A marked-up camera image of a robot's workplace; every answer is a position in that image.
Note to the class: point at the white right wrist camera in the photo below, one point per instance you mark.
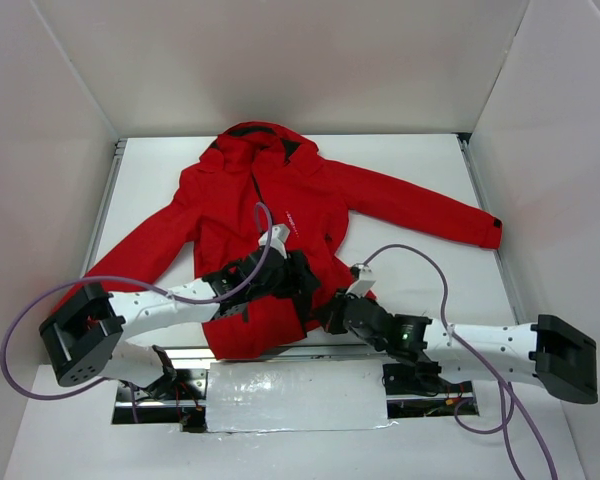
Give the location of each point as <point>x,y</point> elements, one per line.
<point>364,280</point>

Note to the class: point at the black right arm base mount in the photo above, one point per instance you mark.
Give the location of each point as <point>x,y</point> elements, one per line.
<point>410,397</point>

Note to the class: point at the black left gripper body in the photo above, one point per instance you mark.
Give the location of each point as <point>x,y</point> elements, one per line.
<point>304,282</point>

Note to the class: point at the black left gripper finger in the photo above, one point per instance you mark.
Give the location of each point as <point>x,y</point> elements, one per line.
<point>303,278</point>
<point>298,309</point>

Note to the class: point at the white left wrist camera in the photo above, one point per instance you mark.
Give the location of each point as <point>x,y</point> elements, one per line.
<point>275,238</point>

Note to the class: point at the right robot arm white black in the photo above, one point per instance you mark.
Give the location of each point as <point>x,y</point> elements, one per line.
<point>548,353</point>

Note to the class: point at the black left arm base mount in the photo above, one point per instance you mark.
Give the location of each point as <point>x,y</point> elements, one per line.
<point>177,397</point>

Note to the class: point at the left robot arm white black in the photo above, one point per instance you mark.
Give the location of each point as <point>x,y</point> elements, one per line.
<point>90,334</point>

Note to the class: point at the white foil covered block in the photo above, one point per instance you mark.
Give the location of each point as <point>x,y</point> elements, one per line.
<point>262,397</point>

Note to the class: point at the red hooded jacket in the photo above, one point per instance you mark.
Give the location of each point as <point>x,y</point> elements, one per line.
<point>256,173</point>

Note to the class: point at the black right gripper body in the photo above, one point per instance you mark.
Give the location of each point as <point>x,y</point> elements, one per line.
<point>333,310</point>

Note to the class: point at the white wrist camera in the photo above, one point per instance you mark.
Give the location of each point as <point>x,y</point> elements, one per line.
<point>275,238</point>
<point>364,280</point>

